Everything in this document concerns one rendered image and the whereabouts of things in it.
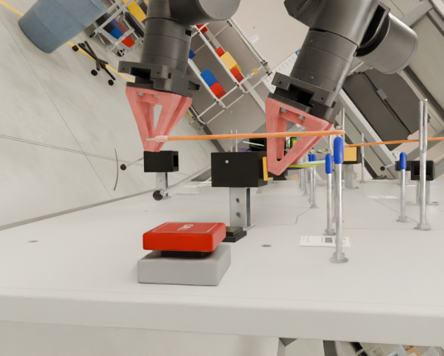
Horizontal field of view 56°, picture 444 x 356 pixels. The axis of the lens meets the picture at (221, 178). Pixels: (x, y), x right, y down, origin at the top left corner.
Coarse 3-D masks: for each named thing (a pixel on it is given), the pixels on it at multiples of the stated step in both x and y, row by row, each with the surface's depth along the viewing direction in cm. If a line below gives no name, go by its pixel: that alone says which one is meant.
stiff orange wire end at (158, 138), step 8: (160, 136) 37; (168, 136) 37; (176, 136) 37; (184, 136) 37; (192, 136) 37; (200, 136) 36; (208, 136) 36; (216, 136) 36; (224, 136) 36; (232, 136) 36; (240, 136) 35; (248, 136) 35; (256, 136) 35; (264, 136) 35; (272, 136) 35; (280, 136) 34; (288, 136) 34
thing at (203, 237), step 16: (176, 224) 32; (192, 224) 32; (208, 224) 32; (224, 224) 32; (144, 240) 29; (160, 240) 28; (176, 240) 28; (192, 240) 28; (208, 240) 28; (176, 256) 29; (192, 256) 29
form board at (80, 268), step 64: (192, 192) 100; (320, 192) 94; (384, 192) 91; (0, 256) 37; (64, 256) 37; (128, 256) 36; (256, 256) 36; (320, 256) 35; (384, 256) 35; (0, 320) 27; (64, 320) 26; (128, 320) 25; (192, 320) 25; (256, 320) 24; (320, 320) 23; (384, 320) 23
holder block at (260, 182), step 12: (216, 156) 48; (228, 156) 47; (240, 156) 47; (252, 156) 46; (264, 156) 49; (216, 168) 48; (228, 168) 47; (240, 168) 47; (252, 168) 46; (216, 180) 48; (228, 180) 47; (240, 180) 47; (252, 180) 46; (264, 180) 49
